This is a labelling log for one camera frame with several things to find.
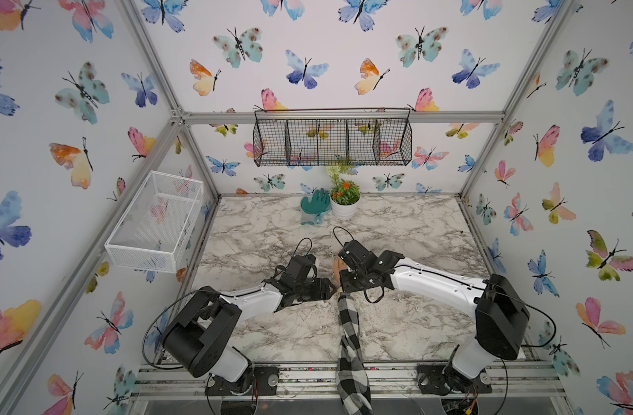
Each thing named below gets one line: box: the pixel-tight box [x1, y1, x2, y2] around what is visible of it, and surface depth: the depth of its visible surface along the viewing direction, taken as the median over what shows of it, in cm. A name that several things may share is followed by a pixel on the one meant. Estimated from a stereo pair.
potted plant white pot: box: [326, 166, 362, 220], surface depth 106 cm
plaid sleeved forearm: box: [335, 292, 374, 415], surface depth 74 cm
